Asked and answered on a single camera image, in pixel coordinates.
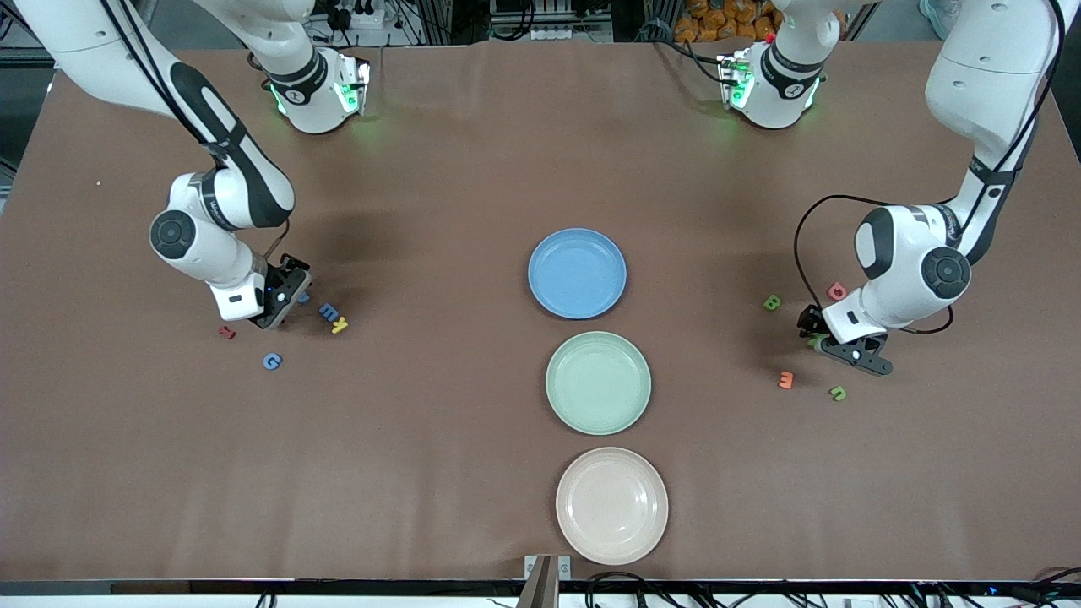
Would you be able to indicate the white power strip with plugs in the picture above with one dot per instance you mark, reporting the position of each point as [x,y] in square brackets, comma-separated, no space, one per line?
[363,18]

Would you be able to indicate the yellow letter Y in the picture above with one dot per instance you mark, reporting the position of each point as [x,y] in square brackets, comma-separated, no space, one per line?
[339,325]

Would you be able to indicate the brown table cover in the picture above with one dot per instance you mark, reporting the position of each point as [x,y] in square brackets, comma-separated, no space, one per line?
[422,473]

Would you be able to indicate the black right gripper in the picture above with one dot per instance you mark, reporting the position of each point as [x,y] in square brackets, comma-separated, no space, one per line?
[290,274]

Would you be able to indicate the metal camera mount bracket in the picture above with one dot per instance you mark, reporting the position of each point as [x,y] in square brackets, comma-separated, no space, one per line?
[547,583]

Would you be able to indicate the white socket strip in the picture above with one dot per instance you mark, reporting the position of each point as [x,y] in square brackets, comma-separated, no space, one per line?
[557,34]

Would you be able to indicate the pink beige plate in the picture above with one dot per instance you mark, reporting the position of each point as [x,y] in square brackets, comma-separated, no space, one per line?
[612,507]

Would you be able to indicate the bag of orange objects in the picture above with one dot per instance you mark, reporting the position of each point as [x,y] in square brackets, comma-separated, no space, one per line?
[718,21]

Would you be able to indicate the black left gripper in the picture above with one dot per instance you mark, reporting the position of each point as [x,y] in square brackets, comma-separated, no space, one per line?
[812,322]

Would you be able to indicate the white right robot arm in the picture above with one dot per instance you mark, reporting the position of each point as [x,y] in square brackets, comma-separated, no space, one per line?
[194,249]

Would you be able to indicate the blue plate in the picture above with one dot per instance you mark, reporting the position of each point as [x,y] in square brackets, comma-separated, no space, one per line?
[578,274]

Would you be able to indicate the orange letter E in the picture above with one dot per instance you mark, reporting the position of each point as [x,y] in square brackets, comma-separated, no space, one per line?
[790,380]

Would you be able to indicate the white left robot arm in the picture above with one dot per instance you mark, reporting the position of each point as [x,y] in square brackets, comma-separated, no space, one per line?
[988,76]

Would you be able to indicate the blue letter G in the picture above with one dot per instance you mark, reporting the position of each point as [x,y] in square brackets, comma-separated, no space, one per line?
[264,361]

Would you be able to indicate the green plate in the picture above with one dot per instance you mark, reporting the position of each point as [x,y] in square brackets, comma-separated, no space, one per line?
[598,405]

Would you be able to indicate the red letter Q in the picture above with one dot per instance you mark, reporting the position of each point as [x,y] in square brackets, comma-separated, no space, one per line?
[829,293]

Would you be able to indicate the blue letter m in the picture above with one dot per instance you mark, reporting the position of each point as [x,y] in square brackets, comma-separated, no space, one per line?
[328,312]

